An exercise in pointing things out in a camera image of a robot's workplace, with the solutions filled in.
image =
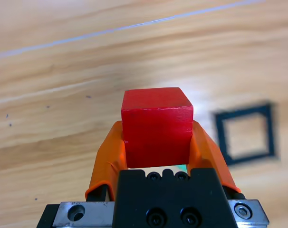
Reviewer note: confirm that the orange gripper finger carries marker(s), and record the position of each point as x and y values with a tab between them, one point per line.
106	156
210	154

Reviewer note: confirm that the red wooden cube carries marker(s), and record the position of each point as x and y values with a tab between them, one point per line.
156	133

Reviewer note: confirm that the black tape square outline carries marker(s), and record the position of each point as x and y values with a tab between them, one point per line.
220	133

